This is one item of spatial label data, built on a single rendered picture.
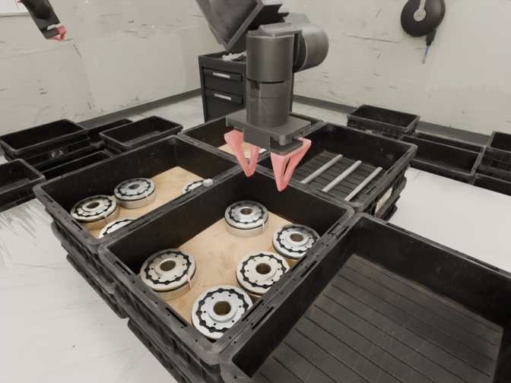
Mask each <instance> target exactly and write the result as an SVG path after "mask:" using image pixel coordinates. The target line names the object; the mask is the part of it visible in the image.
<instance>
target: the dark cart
mask: <svg viewBox="0 0 511 383"><path fill-rule="evenodd" d="M245 51H246V49H244V50H240V51H235V52H227V51H222V52H215V53H210V54H206V55H199V56H198V65H199V74H200V81H201V90H202V105H203V113H204V122H209V121H211V120H213V119H217V118H219V117H221V116H225V115H227V114H230V113H232V112H236V111H238V110H240V109H244V108H246V59H243V60H238V61H227V60H223V59H222V58H223V57H222V56H223V55H226V56H228V54H229V53H231V54H232V55H233V54H235V53H236V54H240V53H242V52H245ZM293 95H294V74H292V77H291V89H290V110H289V111H290V112H292V106H293Z"/></svg>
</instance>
